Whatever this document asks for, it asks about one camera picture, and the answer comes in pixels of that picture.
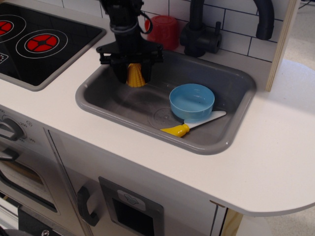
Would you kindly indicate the grey oven knob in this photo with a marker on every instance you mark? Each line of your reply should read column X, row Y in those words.
column 10, row 130

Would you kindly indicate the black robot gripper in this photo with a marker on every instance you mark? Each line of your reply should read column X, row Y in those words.
column 130, row 47

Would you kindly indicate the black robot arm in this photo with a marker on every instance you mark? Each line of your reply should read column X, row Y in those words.
column 123, row 14

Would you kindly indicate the light blue plastic bowl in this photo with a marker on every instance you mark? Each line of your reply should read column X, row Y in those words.
column 191, row 101

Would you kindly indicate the grey toy oven door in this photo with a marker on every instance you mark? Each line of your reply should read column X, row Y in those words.
column 31, row 177

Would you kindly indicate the grey dishwasher panel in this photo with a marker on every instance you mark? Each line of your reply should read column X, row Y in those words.
column 132, row 211

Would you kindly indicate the black toy stovetop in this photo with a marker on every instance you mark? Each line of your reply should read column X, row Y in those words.
column 36, row 47

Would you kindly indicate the black toy faucet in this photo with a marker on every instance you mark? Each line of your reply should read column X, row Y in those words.
column 197, row 40

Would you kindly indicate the yellow toy corn cob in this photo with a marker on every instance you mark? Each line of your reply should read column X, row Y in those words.
column 135, row 78

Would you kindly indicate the red plastic cup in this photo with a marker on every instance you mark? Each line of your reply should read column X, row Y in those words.
column 165, row 31

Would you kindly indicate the wooden side post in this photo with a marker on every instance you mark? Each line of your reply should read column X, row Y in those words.
column 288, row 23

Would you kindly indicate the grey plastic sink basin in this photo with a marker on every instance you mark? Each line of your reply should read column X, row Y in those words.
column 147, row 109

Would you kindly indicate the black cabinet door handle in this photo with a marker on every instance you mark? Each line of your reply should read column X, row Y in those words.
column 83, row 196

